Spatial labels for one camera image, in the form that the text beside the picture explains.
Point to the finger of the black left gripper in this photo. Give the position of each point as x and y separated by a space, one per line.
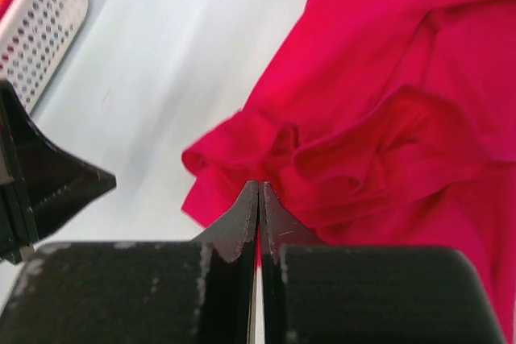
42 186

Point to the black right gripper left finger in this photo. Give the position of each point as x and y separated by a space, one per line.
200 291

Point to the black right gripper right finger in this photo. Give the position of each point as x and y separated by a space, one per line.
317 293

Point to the crimson red t-shirt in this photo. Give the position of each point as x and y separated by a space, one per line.
383 122

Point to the white plastic laundry basket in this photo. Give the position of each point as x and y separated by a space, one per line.
35 37

